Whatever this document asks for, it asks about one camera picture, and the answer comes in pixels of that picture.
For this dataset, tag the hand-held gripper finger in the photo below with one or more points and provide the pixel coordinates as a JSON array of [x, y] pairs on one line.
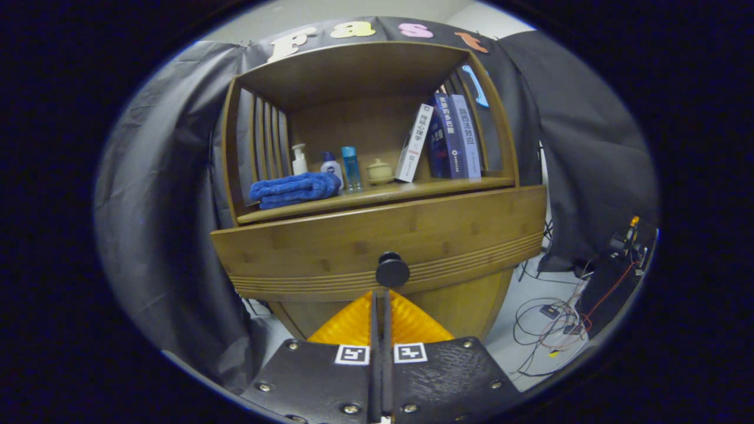
[[387, 383], [375, 383]]

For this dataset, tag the black drawer knob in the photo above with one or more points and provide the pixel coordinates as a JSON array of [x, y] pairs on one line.
[[393, 272]]

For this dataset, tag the wooden drawer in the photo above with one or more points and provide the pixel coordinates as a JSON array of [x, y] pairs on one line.
[[306, 247]]

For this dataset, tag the wooden cabinet door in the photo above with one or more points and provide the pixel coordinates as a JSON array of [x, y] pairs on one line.
[[306, 315], [465, 306]]

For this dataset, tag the wooden countertop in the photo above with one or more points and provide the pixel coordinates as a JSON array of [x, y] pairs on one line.
[[400, 191]]

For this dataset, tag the wooden cabinet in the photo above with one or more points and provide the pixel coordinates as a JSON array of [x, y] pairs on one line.
[[353, 123]]

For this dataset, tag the small black adapter box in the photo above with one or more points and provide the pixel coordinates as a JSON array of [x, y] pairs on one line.
[[551, 311]]

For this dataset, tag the blue folded towel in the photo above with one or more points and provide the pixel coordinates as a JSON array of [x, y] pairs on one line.
[[294, 188]]

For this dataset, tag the beige lidded teacup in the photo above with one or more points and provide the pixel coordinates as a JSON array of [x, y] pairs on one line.
[[380, 172]]

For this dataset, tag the clear blue bottle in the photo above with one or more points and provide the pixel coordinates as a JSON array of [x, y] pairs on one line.
[[351, 171]]

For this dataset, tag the white bottle with blue cap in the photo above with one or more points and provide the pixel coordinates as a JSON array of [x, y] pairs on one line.
[[331, 166]]

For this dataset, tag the white pump bottle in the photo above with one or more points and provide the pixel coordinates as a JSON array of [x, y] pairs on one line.
[[300, 165]]

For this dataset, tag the white book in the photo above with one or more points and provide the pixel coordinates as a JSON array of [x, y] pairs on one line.
[[414, 144]]

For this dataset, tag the dark blue book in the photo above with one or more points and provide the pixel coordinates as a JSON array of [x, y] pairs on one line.
[[450, 135]]

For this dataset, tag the pale blue book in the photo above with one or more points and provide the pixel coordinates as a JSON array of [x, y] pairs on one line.
[[468, 135]]

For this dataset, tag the black device with orange part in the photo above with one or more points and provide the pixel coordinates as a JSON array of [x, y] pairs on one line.
[[627, 241]]

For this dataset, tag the black backdrop cloth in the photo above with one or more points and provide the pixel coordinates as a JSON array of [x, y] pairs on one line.
[[165, 176]]

